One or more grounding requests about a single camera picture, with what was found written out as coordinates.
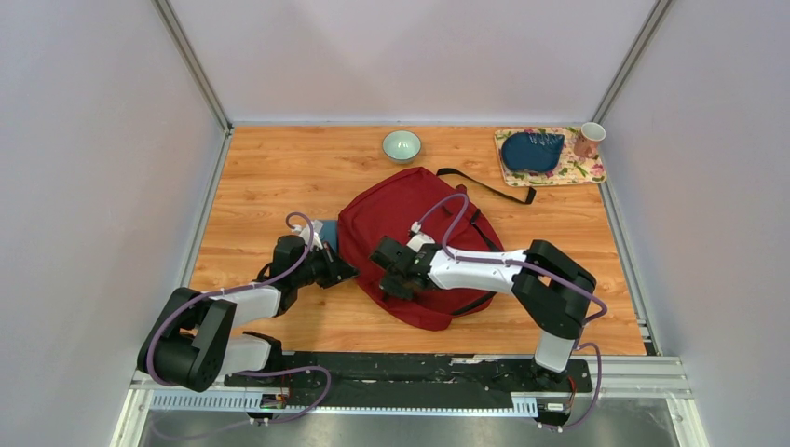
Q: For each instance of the small blue wallet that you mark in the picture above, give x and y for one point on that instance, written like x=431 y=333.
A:
x=327 y=230

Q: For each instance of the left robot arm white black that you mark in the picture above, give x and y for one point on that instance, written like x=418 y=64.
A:
x=192 y=345

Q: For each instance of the floral rectangular tray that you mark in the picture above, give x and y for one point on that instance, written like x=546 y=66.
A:
x=571 y=169

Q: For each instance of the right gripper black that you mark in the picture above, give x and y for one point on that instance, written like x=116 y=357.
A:
x=389 y=287

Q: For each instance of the dark blue leaf plate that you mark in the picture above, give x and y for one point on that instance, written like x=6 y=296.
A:
x=532 y=152

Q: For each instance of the aluminium frame rail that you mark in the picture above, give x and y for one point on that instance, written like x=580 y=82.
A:
x=656 y=387

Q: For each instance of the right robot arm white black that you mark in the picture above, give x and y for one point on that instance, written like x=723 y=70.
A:
x=555 y=291

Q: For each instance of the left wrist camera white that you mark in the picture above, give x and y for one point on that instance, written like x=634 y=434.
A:
x=311 y=233

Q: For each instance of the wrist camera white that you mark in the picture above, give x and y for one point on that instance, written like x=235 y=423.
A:
x=417 y=238
x=311 y=233

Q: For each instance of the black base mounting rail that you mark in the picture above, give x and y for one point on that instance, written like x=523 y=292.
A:
x=420 y=381

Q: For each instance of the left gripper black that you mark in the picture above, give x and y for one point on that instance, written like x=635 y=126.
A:
x=337 y=270

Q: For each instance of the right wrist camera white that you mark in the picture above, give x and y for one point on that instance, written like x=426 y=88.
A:
x=417 y=238

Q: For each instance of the dark red student backpack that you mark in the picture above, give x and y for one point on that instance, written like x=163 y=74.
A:
x=388 y=209

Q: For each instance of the pink floral mug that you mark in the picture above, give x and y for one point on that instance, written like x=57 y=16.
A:
x=590 y=136

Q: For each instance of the pale green ceramic bowl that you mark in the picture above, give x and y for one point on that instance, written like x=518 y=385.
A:
x=401 y=146

